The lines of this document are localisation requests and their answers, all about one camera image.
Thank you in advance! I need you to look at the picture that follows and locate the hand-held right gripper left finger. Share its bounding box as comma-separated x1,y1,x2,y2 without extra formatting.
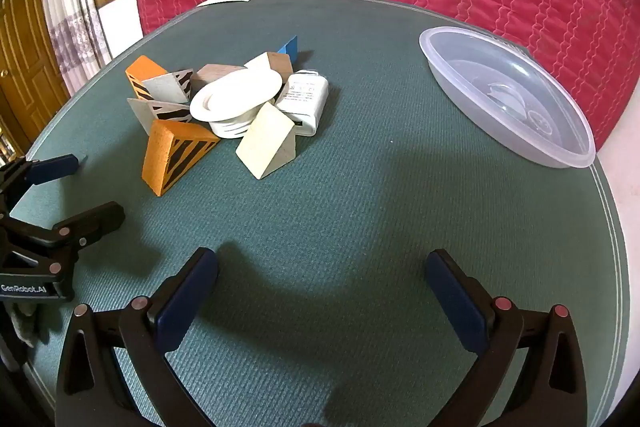
55,248,219,427

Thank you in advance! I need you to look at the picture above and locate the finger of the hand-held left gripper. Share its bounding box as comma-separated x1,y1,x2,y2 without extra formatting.
0,201,126,280
0,154,81,218

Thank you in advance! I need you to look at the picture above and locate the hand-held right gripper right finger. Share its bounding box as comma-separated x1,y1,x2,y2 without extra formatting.
424,250,588,427

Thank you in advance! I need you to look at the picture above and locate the orange striped wedge block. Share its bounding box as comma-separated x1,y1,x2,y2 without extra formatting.
141,118,221,198
125,55,168,102

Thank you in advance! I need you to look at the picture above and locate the white zebra striped block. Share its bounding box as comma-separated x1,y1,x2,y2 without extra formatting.
126,98,193,135
142,68,195,105

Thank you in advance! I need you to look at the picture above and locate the beige wedge block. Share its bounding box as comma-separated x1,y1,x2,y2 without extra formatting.
235,102,298,180

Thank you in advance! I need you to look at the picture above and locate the brown wooden block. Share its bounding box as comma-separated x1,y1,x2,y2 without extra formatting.
190,63,244,95

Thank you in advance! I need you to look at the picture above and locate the white round plastic fixture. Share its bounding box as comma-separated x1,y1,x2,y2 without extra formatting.
190,69,284,140

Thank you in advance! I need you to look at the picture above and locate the clear plastic basin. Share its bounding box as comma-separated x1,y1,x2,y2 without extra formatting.
419,26,597,169

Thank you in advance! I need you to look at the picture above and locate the white power adapter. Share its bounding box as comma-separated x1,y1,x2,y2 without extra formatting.
274,69,331,138

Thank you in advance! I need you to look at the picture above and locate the beige wooden block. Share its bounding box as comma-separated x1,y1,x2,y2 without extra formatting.
243,52,294,80

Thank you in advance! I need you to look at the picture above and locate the wooden door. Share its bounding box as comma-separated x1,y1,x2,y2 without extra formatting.
0,0,71,152

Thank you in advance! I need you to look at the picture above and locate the green table mat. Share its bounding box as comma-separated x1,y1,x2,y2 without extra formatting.
7,0,626,427

